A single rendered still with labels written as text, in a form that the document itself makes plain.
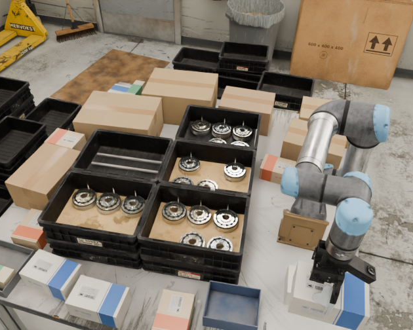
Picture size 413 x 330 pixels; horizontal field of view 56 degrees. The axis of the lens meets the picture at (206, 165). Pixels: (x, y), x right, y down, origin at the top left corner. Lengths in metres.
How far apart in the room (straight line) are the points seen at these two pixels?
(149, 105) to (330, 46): 2.55
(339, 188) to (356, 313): 0.35
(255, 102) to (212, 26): 2.49
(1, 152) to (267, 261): 1.80
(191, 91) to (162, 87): 0.17
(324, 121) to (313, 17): 3.05
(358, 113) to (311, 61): 3.05
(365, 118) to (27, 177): 1.43
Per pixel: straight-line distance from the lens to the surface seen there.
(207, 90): 2.30
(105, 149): 2.03
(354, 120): 1.31
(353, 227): 0.92
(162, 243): 1.47
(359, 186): 1.01
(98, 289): 1.57
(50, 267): 1.67
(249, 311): 1.59
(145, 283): 1.66
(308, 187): 1.01
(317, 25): 4.27
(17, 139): 2.83
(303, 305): 1.17
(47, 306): 1.70
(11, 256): 1.87
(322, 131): 1.20
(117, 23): 5.11
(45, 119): 3.13
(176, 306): 1.51
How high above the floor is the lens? 2.12
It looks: 43 degrees down
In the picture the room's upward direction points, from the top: 1 degrees clockwise
